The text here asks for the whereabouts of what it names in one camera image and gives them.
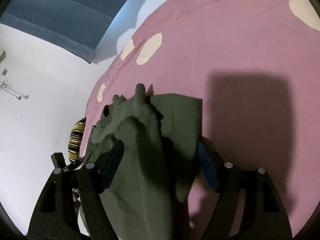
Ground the dark green small garment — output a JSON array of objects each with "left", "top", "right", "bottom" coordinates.
[{"left": 85, "top": 83, "right": 202, "bottom": 239}]

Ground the person's left hand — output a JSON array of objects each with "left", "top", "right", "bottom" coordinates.
[{"left": 72, "top": 189, "right": 81, "bottom": 214}]

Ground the striped yellow black pillow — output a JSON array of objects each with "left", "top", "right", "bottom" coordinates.
[{"left": 68, "top": 117, "right": 86, "bottom": 162}]

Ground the blue curtain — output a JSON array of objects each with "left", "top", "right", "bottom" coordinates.
[{"left": 1, "top": 0, "right": 127, "bottom": 63}]

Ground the pink bedsheet with cream dots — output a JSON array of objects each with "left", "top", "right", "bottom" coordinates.
[{"left": 84, "top": 0, "right": 319, "bottom": 235}]

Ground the grey wall switch plate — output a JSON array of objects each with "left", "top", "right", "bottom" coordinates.
[{"left": 2, "top": 69, "right": 8, "bottom": 76}]

